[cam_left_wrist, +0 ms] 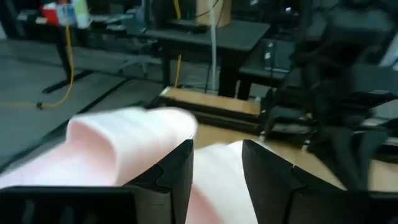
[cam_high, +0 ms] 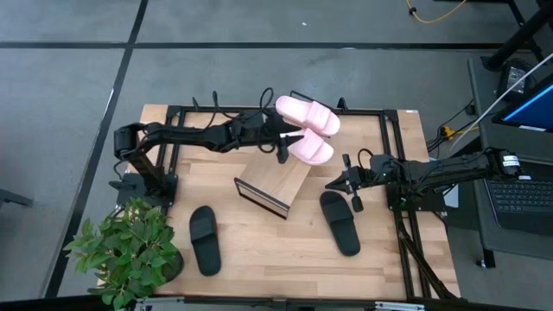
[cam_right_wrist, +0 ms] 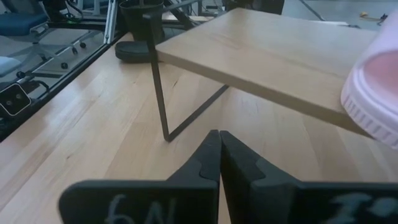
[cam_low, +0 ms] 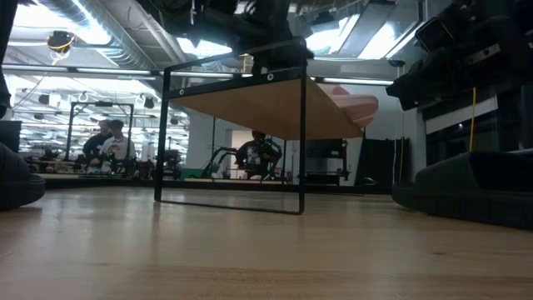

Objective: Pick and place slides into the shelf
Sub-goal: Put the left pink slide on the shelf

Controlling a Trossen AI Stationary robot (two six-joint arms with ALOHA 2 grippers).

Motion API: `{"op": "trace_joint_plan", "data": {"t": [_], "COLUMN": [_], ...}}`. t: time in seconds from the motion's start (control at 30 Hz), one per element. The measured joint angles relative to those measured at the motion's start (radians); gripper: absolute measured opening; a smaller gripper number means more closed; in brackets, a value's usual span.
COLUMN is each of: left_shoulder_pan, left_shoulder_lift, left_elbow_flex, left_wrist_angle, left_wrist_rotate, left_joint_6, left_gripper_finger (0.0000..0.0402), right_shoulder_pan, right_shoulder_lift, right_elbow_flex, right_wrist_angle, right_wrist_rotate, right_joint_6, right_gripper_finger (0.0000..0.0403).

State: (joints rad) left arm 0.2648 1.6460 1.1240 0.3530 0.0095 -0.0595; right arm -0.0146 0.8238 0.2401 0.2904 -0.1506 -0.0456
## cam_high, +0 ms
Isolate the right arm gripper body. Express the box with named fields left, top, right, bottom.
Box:
left=342, top=154, right=397, bottom=213

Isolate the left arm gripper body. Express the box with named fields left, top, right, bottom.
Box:
left=235, top=111, right=289, bottom=165

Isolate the pink slide sandal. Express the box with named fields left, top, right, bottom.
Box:
left=283, top=128, right=335, bottom=167
left=275, top=95, right=342, bottom=138

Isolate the black slide sandal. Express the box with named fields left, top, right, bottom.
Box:
left=319, top=190, right=362, bottom=257
left=188, top=205, right=223, bottom=278

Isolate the wooden shelf black metal frame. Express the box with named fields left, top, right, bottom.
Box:
left=232, top=89, right=346, bottom=220

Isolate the yellow power plug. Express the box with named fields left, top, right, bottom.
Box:
left=440, top=124, right=480, bottom=139

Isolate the grey side desk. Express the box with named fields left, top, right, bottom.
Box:
left=468, top=55, right=553, bottom=263

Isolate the open black laptop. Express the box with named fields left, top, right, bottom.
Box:
left=483, top=73, right=553, bottom=237

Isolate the black power adapter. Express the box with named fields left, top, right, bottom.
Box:
left=496, top=60, right=537, bottom=103

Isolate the green potted plant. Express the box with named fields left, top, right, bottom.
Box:
left=63, top=197, right=186, bottom=311

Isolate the black stand pole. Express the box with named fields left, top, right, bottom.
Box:
left=482, top=0, right=553, bottom=73

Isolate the black chair leg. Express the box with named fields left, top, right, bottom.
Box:
left=0, top=188, right=35, bottom=213

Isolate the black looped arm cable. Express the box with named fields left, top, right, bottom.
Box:
left=257, top=87, right=277, bottom=111

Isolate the black cable bundle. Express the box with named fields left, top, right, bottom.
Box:
left=426, top=98, right=476, bottom=153

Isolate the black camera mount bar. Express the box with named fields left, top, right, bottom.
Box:
left=133, top=295, right=427, bottom=311

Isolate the white cable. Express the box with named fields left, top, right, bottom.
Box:
left=448, top=51, right=553, bottom=150

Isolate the yellow cable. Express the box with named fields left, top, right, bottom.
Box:
left=404, top=0, right=468, bottom=25

